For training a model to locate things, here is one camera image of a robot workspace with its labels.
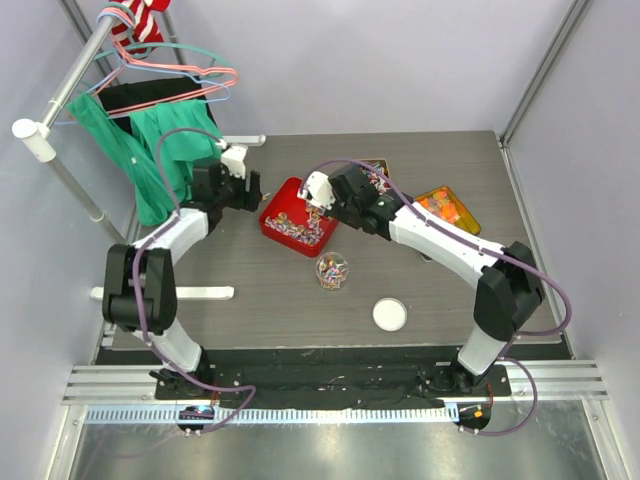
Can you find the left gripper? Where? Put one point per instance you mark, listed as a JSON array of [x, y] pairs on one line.
[[248, 200]]

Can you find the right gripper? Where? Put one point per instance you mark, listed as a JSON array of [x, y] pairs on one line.
[[333, 213]]

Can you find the red square candy box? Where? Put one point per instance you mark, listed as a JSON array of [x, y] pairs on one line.
[[291, 222]]

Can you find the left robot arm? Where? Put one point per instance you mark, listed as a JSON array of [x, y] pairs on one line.
[[140, 293]]

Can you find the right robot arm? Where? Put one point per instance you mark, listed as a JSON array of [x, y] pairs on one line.
[[507, 288]]

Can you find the gold rectangular tin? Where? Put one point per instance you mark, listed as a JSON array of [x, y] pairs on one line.
[[378, 169]]

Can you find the white rack foot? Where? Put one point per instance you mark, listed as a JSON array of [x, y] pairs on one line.
[[248, 140]]

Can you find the clear plastic round jar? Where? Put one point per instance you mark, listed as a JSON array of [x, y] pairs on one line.
[[331, 270]]

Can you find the white round jar lid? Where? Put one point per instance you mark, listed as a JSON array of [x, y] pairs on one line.
[[389, 314]]

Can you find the white flat bar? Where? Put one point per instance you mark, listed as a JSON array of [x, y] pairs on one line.
[[204, 293]]

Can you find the green cloth garment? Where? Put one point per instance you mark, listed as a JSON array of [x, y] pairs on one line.
[[159, 154]]

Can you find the black garment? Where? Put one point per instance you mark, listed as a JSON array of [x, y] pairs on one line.
[[130, 94]]

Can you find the pink clothes hanger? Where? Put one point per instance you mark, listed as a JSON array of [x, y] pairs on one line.
[[153, 68]]

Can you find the green clothes hanger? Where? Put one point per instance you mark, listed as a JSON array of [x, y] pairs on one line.
[[168, 55]]

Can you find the red white striped garment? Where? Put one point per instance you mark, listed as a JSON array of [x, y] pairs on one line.
[[145, 28]]

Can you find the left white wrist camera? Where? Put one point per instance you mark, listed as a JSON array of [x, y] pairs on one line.
[[232, 160]]

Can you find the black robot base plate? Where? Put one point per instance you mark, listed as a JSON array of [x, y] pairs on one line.
[[328, 366]]

